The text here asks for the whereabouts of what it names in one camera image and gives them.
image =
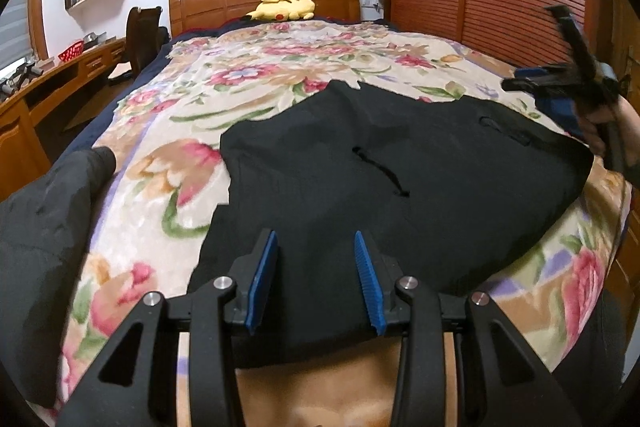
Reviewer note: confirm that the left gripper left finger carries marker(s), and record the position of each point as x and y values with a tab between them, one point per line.
252	275

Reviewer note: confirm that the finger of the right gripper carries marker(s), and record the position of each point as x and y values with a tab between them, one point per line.
546	70
528	84

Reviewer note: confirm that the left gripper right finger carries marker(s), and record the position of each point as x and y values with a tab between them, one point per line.
377	274

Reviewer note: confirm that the black coat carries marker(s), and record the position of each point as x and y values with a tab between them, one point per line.
454	191

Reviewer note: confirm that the navy blue garment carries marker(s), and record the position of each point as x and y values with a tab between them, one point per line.
561	111

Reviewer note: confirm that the wooden door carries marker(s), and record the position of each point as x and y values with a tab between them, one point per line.
626	46

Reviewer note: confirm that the floral blanket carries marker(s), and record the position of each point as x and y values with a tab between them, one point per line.
170	177

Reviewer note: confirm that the dark grey jacket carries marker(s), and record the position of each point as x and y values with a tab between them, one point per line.
44	233

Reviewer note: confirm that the yellow plush toy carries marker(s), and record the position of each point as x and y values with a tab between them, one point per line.
282	10

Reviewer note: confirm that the dark wooden chair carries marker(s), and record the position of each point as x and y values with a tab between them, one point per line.
144	38

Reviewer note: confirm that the red basket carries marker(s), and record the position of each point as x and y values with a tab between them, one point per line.
72	52

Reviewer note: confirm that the wooden desk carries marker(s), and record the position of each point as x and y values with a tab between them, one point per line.
23	159

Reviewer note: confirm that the window blind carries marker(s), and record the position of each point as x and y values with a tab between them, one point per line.
15	46

